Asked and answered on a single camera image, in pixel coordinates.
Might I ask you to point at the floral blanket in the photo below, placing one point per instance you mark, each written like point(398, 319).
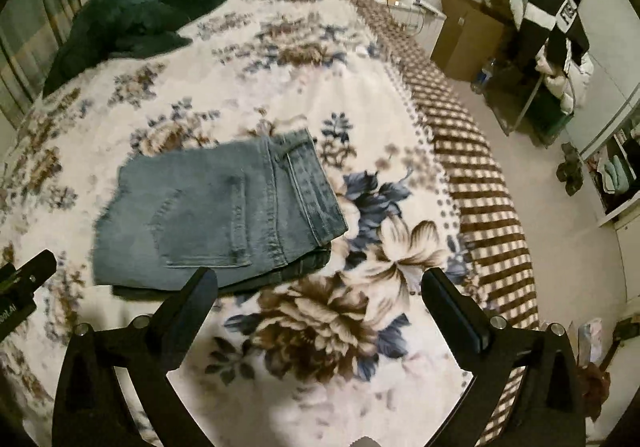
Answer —
point(240, 167)

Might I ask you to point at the dark green garment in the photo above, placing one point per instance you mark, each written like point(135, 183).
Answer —
point(145, 7)

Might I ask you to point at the brown cardboard box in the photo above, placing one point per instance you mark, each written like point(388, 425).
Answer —
point(467, 34)

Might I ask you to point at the dark slippers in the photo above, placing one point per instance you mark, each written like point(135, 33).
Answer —
point(570, 169)

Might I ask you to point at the small white side table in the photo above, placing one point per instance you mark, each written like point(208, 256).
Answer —
point(410, 4)

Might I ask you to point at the striped curtain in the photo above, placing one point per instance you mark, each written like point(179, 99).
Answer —
point(30, 27)

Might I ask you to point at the blue denim pants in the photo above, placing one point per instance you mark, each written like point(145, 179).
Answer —
point(220, 212)

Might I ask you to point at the brown checkered bedspread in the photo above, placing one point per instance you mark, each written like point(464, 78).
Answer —
point(465, 177)

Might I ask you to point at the white shelf unit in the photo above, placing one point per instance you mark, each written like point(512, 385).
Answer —
point(607, 77)

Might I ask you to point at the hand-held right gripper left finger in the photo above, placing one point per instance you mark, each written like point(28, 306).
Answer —
point(192, 297)

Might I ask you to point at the pile of clothes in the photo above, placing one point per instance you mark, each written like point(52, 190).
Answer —
point(547, 27)

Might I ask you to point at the glass table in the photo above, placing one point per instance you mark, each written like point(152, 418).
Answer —
point(520, 97)

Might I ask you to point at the plastic water bottle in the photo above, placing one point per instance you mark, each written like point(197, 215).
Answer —
point(481, 77)

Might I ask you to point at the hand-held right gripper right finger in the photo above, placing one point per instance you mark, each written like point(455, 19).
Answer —
point(450, 299)

